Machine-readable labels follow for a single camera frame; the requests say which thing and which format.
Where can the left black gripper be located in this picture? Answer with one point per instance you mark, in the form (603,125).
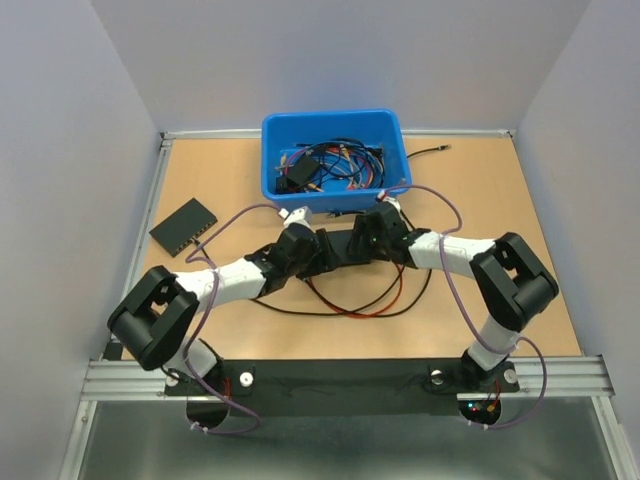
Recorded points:
(324,260)

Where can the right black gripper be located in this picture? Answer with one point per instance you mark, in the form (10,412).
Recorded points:
(362,228)

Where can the black network switch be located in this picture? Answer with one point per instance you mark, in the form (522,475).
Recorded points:
(345,245)
(179,229)

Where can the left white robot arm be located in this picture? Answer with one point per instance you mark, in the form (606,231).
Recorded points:
(153,319)

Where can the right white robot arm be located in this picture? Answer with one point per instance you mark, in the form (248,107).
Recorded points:
(513,282)

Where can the black power adapter in bin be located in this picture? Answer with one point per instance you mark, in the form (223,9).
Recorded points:
(297,176)

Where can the blue plastic bin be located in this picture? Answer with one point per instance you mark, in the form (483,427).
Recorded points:
(360,152)

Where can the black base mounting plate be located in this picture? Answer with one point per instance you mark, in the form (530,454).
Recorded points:
(353,387)

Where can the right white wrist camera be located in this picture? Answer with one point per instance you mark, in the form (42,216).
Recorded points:
(385,196)

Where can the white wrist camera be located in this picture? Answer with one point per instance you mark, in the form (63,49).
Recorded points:
(385,196)
(300,216)

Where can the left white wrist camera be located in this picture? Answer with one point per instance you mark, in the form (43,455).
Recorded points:
(300,216)

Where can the aluminium table edge rail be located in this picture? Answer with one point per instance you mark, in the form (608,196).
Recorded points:
(141,244)

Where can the front aluminium frame rail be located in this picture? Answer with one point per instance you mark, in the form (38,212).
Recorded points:
(567,377)

